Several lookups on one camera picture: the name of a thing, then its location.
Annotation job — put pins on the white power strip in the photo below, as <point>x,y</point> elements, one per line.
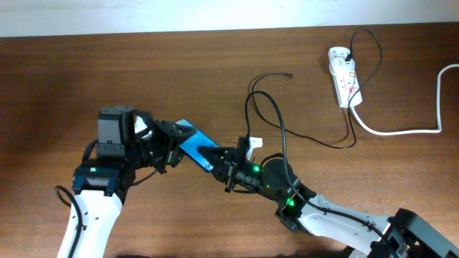
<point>346,84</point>

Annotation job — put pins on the blue Galaxy smartphone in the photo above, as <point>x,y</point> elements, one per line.
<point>191,145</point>

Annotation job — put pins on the white charger adapter plug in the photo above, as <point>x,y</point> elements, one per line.
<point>339,65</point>

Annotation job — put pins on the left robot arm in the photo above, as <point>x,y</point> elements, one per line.
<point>128,140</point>

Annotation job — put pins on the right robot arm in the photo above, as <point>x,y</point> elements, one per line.
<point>404,234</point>

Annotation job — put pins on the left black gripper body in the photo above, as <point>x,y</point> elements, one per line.
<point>162,145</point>

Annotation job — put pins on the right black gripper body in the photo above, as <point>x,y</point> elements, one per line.
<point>237,169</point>

